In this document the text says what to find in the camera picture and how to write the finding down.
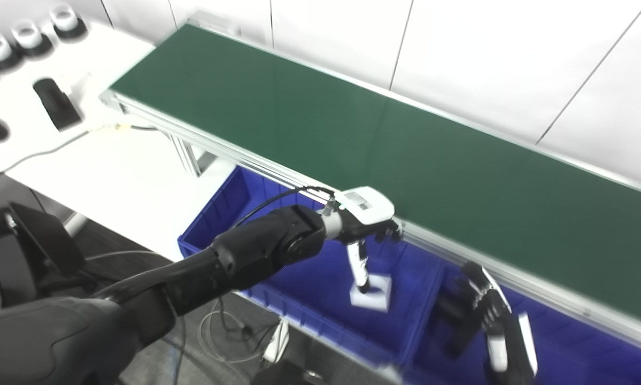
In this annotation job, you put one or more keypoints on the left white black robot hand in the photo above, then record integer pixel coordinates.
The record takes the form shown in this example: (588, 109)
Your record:
(368, 206)

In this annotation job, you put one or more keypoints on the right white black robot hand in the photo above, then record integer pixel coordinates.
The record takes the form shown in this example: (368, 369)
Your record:
(504, 337)

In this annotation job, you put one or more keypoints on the white square part with hole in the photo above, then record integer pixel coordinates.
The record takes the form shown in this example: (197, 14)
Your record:
(381, 299)

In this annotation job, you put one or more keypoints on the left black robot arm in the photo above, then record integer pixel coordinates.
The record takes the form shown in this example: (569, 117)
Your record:
(245, 256)

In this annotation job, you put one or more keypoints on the black block part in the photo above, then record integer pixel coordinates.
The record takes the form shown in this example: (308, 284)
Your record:
(454, 321)

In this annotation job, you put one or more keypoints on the green conveyor belt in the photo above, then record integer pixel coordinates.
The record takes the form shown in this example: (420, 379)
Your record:
(245, 160)
(379, 144)

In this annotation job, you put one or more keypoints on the blue plastic bin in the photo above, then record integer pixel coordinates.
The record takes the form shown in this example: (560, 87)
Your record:
(577, 347)
(309, 289)

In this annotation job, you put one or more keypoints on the aluminium conveyor leg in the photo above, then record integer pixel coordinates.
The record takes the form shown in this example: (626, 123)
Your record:
(189, 155)

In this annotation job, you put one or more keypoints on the white power strip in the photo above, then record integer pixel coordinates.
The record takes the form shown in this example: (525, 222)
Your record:
(277, 342)

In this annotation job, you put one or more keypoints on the black rectangular device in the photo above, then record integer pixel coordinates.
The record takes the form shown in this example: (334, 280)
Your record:
(57, 104)

